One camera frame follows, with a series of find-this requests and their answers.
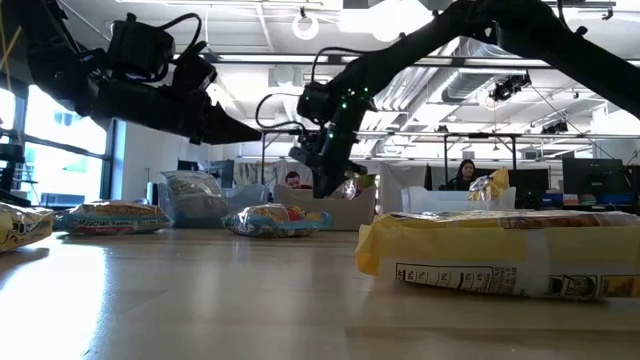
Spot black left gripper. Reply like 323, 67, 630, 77
74, 79, 263, 146

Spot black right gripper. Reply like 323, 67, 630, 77
288, 117, 371, 200

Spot blue Maruchan noodle pack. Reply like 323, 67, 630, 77
222, 203, 332, 239
162, 169, 230, 221
64, 200, 175, 236

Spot yellow Maruchan noodle pack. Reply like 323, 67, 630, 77
468, 168, 510, 202
355, 209, 640, 301
0, 202, 55, 253

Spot light grey plastic bin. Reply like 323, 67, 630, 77
273, 183, 377, 232

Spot white fabric screen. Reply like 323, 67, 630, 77
233, 159, 321, 192

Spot clear plastic bin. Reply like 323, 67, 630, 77
401, 186, 517, 214
159, 182, 271, 230

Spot long ceiling light strip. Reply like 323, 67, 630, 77
202, 52, 640, 69

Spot large bright window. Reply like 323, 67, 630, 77
0, 84, 117, 210

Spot black ceiling track lights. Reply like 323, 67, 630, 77
541, 119, 570, 135
489, 72, 532, 103

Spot blue storage boxes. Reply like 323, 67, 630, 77
538, 192, 637, 207

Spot dark window-side equipment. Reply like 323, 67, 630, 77
0, 124, 46, 209

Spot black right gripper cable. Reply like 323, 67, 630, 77
254, 46, 374, 149

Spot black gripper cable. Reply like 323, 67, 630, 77
254, 46, 374, 149
127, 12, 209, 66

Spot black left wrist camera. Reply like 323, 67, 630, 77
171, 42, 220, 96

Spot white ceiling ring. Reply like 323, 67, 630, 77
291, 13, 321, 42

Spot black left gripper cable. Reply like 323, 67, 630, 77
127, 12, 209, 66

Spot yellow cable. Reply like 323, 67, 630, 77
0, 0, 25, 94

